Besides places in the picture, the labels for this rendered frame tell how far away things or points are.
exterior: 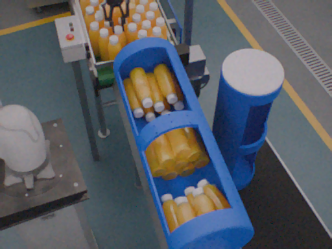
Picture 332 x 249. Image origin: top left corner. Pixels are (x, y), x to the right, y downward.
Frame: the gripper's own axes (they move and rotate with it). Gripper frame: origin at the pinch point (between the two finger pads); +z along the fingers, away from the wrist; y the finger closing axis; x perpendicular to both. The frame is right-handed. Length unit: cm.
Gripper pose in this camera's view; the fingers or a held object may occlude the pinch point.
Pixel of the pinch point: (117, 24)
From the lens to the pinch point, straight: 214.6
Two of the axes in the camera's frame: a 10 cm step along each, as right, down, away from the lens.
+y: 9.6, -2.2, 1.8
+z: -0.1, 5.9, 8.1
